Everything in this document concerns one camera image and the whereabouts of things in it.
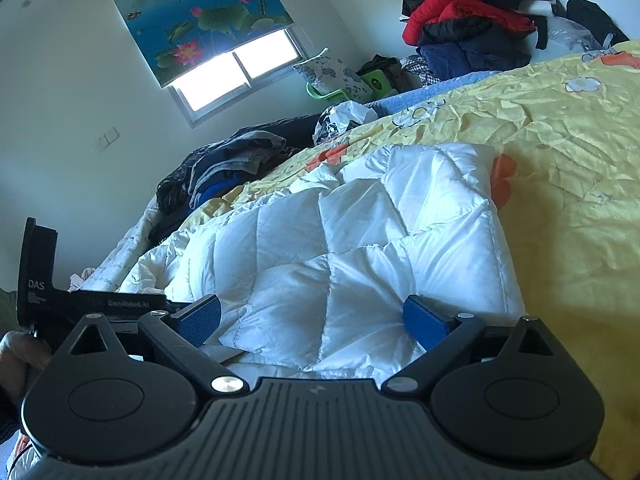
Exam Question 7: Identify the clear plastic bag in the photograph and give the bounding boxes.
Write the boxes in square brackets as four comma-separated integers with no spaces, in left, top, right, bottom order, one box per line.
[544,15,602,54]

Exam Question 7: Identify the crumpled plastic bag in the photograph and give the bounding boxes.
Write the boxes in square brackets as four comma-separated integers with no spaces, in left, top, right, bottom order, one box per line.
[313,101,379,147]

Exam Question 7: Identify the green plastic stool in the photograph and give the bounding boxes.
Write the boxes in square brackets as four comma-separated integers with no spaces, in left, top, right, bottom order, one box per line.
[306,82,352,104]

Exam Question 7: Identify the black white plaid cloth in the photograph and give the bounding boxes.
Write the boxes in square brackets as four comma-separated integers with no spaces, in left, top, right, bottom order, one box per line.
[400,55,439,89]

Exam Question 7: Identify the blue blanket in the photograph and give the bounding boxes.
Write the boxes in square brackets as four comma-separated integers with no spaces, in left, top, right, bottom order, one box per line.
[365,70,502,117]

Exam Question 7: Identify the person's left hand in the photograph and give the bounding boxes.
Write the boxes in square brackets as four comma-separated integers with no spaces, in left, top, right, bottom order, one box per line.
[0,331,54,407]

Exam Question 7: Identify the white printed sheet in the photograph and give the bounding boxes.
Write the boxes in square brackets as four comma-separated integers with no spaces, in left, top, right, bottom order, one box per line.
[95,195,167,294]

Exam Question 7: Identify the red jacket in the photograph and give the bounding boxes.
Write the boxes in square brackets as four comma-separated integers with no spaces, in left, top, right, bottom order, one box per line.
[402,0,537,46]

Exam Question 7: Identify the grey garment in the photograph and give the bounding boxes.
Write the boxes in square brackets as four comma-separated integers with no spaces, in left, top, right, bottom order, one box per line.
[189,130,302,207]

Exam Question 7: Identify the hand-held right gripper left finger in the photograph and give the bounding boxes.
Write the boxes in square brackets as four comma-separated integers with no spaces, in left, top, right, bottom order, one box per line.
[67,294,247,396]

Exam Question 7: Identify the black bag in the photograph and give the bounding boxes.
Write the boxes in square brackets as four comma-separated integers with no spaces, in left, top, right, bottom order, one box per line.
[565,0,631,47]

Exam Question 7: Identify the navy jacket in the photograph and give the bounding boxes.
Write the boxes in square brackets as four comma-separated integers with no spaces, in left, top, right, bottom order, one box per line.
[417,20,540,82]

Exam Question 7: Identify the green plastic box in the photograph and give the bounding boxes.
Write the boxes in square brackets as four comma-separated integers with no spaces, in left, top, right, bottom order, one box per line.
[361,69,402,99]

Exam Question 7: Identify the floral cushion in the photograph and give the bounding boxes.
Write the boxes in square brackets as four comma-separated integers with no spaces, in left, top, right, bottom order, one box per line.
[292,48,375,104]

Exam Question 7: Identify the white quilted down jacket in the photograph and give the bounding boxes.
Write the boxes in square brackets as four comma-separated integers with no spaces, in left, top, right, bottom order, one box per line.
[120,143,527,382]

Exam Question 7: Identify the window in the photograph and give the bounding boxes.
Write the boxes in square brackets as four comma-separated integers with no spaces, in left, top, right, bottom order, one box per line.
[167,27,307,129]

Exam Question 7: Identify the black garment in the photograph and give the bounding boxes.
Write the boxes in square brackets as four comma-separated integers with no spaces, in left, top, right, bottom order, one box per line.
[156,115,326,226]

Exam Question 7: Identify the lotus print roller blind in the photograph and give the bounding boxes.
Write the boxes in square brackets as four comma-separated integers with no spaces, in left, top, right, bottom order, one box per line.
[106,0,292,89]

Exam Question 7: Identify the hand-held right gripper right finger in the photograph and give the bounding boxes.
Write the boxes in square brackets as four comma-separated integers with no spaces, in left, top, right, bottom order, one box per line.
[381,295,557,399]

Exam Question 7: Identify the yellow printed blanket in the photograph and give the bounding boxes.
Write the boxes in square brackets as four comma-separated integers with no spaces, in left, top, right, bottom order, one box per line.
[186,40,640,480]

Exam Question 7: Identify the white wall switch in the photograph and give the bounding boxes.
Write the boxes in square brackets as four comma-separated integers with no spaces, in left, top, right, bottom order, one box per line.
[92,127,122,154]

